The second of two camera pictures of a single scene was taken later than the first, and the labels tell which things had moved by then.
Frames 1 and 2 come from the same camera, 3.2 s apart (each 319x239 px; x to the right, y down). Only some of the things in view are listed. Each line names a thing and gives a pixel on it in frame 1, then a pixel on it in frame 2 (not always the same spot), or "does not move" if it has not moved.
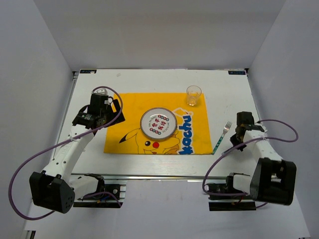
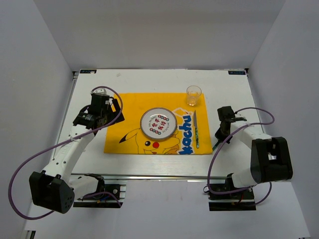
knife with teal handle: (228, 151) to (195, 126)
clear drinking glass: (193, 93) does not move
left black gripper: (116, 117) does not move
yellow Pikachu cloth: (192, 135) does not move
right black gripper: (234, 140) to (219, 135)
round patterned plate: (158, 123) does not move
